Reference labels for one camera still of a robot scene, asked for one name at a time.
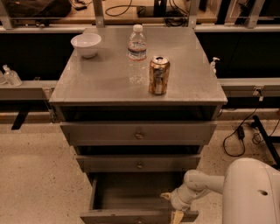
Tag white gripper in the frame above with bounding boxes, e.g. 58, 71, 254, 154
160, 188, 193, 224

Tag grey bottom drawer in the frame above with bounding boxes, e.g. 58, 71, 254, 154
80, 171, 200, 224

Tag grey drawer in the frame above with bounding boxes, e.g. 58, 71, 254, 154
60, 121, 217, 146
76, 155, 200, 173
80, 171, 200, 224

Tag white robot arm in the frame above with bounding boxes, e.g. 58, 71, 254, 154
161, 157, 280, 224

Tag grey middle drawer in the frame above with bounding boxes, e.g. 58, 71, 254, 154
76, 155, 200, 173

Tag grey drawer cabinet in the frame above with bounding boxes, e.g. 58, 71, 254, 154
48, 25, 228, 187

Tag grey top drawer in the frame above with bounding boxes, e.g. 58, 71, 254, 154
60, 121, 217, 146

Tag black stand leg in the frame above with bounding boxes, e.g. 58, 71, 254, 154
252, 115, 280, 170

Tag orange soda can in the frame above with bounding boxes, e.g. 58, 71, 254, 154
149, 56, 171, 95

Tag small white pump bottle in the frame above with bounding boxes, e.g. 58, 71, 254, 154
210, 57, 220, 74

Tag clear plastic water bottle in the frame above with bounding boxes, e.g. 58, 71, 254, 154
127, 24, 147, 85

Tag white bowl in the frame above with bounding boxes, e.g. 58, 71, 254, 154
71, 33, 102, 58

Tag clear sanitizer pump bottle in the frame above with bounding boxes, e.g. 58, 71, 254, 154
3, 65, 22, 87

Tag black bag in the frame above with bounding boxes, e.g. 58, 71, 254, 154
2, 0, 72, 18

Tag black floor cable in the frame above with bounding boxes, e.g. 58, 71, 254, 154
222, 88, 280, 158

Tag grey metal rail frame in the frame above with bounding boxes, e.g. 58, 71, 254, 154
0, 0, 280, 102

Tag black desk cables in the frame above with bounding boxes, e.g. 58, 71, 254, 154
104, 0, 193, 28

